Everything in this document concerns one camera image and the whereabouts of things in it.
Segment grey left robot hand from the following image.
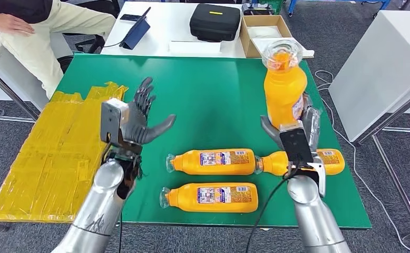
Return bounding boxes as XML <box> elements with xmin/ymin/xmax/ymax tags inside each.
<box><xmin>121</xmin><ymin>76</ymin><xmax>177</xmax><ymax>145</ymax></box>

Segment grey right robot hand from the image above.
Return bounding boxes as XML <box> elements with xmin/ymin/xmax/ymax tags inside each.
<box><xmin>260</xmin><ymin>92</ymin><xmax>321</xmax><ymax>152</ymax></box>

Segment orange detergent bottle clear cap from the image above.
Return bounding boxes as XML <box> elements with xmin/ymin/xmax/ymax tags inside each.
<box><xmin>254</xmin><ymin>149</ymin><xmax>346</xmax><ymax>177</ymax></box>
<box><xmin>165</xmin><ymin>149</ymin><xmax>257</xmax><ymax>176</ymax></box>
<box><xmin>159</xmin><ymin>182</ymin><xmax>259</xmax><ymax>213</ymax></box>
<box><xmin>261</xmin><ymin>39</ymin><xmax>308</xmax><ymax>130</ymax></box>

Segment white table metal legs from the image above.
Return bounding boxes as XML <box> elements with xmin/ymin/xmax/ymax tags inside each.
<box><xmin>328</xmin><ymin>9</ymin><xmax>410</xmax><ymax>241</ymax></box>
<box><xmin>0</xmin><ymin>33</ymin><xmax>74</xmax><ymax>123</ymax></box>

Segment yellow taped flat sheet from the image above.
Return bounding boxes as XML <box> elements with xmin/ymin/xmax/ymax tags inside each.
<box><xmin>0</xmin><ymin>81</ymin><xmax>129</xmax><ymax>224</ymax></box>

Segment dark blue tablet case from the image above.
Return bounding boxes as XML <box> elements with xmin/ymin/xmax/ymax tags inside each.
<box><xmin>119</xmin><ymin>7</ymin><xmax>152</xmax><ymax>50</ymax></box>

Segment black office chair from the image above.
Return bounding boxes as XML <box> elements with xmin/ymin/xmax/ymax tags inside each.
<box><xmin>56</xmin><ymin>0</ymin><xmax>122</xmax><ymax>74</ymax></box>

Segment flat white box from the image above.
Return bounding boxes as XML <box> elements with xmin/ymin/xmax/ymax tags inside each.
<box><xmin>168</xmin><ymin>41</ymin><xmax>222</xmax><ymax>56</ymax></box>

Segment open brown cardboard box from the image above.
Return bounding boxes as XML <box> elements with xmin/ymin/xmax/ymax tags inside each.
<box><xmin>240</xmin><ymin>14</ymin><xmax>315</xmax><ymax>59</ymax></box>

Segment white plastic bag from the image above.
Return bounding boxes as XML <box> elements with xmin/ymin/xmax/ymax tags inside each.
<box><xmin>248</xmin><ymin>26</ymin><xmax>283</xmax><ymax>39</ymax></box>

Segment white desk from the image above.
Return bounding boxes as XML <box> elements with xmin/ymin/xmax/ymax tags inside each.
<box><xmin>100</xmin><ymin>1</ymin><xmax>316</xmax><ymax>59</ymax></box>

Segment green plastic crate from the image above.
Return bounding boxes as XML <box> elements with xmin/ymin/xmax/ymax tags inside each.
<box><xmin>259</xmin><ymin>0</ymin><xmax>285</xmax><ymax>15</ymax></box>

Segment black electronic device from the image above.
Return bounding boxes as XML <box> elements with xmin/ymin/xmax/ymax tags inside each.
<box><xmin>241</xmin><ymin>3</ymin><xmax>276</xmax><ymax>16</ymax></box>

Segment person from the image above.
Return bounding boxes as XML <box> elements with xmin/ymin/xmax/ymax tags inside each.
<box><xmin>0</xmin><ymin>0</ymin><xmax>116</xmax><ymax>100</ymax></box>

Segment black zippered carrying case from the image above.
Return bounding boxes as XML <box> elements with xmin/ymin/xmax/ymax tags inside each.
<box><xmin>189</xmin><ymin>3</ymin><xmax>242</xmax><ymax>43</ymax></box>

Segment person's hand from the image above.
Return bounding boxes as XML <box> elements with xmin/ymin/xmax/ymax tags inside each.
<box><xmin>0</xmin><ymin>13</ymin><xmax>35</xmax><ymax>37</ymax></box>

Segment white floor cable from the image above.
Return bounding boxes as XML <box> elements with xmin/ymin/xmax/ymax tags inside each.
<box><xmin>314</xmin><ymin>70</ymin><xmax>410</xmax><ymax>253</ymax></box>

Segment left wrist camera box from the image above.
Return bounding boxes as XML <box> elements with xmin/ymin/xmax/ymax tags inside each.
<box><xmin>100</xmin><ymin>98</ymin><xmax>129</xmax><ymax>144</ymax></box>

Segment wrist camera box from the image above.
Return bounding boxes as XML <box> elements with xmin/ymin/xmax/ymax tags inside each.
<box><xmin>279</xmin><ymin>120</ymin><xmax>316</xmax><ymax>167</ymax></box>
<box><xmin>100</xmin><ymin>98</ymin><xmax>129</xmax><ymax>144</ymax></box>

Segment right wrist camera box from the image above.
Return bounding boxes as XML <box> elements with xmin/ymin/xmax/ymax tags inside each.
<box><xmin>279</xmin><ymin>120</ymin><xmax>316</xmax><ymax>167</ymax></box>

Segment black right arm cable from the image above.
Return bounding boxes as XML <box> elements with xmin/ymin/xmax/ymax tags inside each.
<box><xmin>245</xmin><ymin>167</ymin><xmax>298</xmax><ymax>253</ymax></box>

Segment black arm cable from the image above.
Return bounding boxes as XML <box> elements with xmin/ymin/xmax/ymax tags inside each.
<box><xmin>245</xmin><ymin>167</ymin><xmax>298</xmax><ymax>253</ymax></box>
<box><xmin>118</xmin><ymin>209</ymin><xmax>124</xmax><ymax>253</ymax></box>

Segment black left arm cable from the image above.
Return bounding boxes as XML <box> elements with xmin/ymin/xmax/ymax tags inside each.
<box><xmin>118</xmin><ymin>209</ymin><xmax>124</xmax><ymax>253</ymax></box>

